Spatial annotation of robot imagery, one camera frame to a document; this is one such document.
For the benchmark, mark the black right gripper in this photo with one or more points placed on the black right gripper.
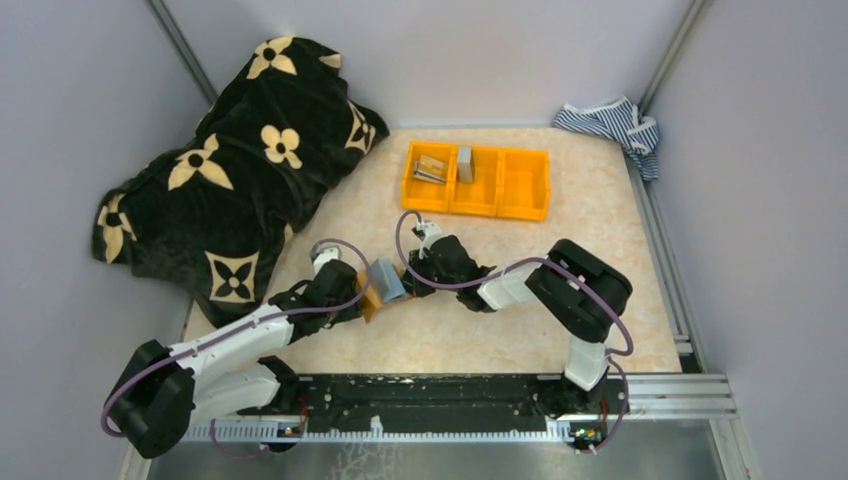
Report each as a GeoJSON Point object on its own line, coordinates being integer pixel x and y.
{"type": "Point", "coordinates": [423, 270]}

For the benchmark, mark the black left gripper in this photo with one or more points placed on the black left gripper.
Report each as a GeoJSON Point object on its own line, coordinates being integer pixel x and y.
{"type": "Point", "coordinates": [348, 287]}

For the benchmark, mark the tan leather card holder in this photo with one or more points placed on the tan leather card holder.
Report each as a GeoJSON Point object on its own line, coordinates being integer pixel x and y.
{"type": "Point", "coordinates": [371, 304]}

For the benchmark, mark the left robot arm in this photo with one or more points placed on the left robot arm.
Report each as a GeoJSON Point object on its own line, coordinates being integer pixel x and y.
{"type": "Point", "coordinates": [165, 390]}

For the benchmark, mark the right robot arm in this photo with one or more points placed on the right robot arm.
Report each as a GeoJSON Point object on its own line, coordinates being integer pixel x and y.
{"type": "Point", "coordinates": [584, 294]}

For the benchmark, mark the grey box in bin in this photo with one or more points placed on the grey box in bin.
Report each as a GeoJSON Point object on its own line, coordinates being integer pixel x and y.
{"type": "Point", "coordinates": [465, 169]}

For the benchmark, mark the orange three-compartment bin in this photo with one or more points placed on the orange three-compartment bin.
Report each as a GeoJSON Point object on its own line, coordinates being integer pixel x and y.
{"type": "Point", "coordinates": [508, 183]}

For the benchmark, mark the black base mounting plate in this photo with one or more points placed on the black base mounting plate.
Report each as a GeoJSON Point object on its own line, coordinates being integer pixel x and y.
{"type": "Point", "coordinates": [419, 404]}

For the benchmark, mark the black floral blanket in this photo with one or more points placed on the black floral blanket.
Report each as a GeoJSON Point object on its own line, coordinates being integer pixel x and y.
{"type": "Point", "coordinates": [213, 216]}

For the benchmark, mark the blue striped cloth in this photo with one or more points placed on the blue striped cloth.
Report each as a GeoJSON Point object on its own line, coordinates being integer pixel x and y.
{"type": "Point", "coordinates": [622, 122]}

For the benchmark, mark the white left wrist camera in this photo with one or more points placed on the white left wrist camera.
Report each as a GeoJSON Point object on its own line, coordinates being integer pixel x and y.
{"type": "Point", "coordinates": [323, 255]}

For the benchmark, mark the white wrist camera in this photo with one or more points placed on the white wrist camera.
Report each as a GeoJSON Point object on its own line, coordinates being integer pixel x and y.
{"type": "Point", "coordinates": [428, 233]}
{"type": "Point", "coordinates": [323, 255]}

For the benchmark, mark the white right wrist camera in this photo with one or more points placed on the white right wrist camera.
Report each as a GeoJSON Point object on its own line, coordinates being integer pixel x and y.
{"type": "Point", "coordinates": [428, 233]}

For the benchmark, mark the aluminium frame rail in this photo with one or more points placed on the aluminium frame rail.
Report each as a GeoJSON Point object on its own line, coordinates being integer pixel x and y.
{"type": "Point", "coordinates": [649, 397]}

